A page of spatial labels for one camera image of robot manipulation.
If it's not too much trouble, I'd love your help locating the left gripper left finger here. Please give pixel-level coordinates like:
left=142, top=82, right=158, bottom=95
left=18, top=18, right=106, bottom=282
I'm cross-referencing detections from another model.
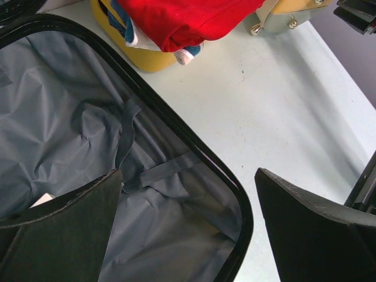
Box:
left=1, top=170, right=122, bottom=281

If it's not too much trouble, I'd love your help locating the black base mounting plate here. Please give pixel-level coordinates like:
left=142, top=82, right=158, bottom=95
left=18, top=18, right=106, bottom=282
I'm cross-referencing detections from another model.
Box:
left=344, top=153, right=376, bottom=215

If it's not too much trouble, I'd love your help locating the yellow plastic basket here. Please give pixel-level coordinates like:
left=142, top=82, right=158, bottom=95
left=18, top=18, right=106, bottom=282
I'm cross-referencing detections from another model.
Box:
left=89, top=1, right=177, bottom=73

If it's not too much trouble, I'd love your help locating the cream and teal knit sweater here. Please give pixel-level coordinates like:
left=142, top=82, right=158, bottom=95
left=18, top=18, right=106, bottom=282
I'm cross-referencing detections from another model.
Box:
left=105, top=0, right=205, bottom=67

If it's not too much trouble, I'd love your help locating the small white barcode box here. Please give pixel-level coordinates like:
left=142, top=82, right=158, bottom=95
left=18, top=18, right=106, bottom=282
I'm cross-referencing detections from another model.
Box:
left=30, top=193, right=55, bottom=209

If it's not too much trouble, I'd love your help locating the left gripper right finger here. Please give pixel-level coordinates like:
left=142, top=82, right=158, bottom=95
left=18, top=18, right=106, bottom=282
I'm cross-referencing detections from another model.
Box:
left=254, top=168, right=375, bottom=281

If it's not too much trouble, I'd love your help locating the red item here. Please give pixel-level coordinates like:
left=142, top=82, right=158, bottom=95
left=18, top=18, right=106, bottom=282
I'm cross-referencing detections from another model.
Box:
left=118, top=0, right=264, bottom=52

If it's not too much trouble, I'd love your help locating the space print kids suitcase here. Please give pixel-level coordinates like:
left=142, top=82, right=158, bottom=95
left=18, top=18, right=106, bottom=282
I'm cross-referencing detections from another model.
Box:
left=1, top=14, right=253, bottom=281

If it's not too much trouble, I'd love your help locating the round pastel drawer box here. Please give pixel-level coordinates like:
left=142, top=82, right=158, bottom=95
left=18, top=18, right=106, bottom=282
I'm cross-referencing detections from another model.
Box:
left=250, top=0, right=332, bottom=36

